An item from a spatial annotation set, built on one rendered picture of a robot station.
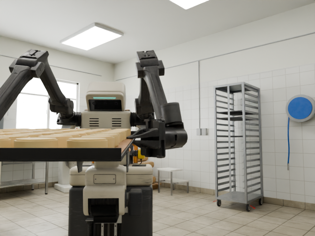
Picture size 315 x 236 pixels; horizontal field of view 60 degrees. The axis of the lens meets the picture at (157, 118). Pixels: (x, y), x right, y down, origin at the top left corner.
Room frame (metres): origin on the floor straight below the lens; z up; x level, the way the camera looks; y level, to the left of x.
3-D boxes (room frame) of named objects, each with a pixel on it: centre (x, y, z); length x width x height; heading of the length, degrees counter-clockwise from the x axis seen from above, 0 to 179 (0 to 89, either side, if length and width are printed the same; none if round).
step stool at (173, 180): (5.25, -0.29, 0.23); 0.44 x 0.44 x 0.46; 39
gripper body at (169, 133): (0.75, -0.01, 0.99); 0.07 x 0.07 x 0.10; 48
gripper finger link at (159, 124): (0.69, 0.04, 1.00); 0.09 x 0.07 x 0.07; 138
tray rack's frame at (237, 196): (4.23, -1.25, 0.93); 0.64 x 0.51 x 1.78; 140
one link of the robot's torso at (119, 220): (1.62, 0.23, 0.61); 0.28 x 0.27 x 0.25; 92
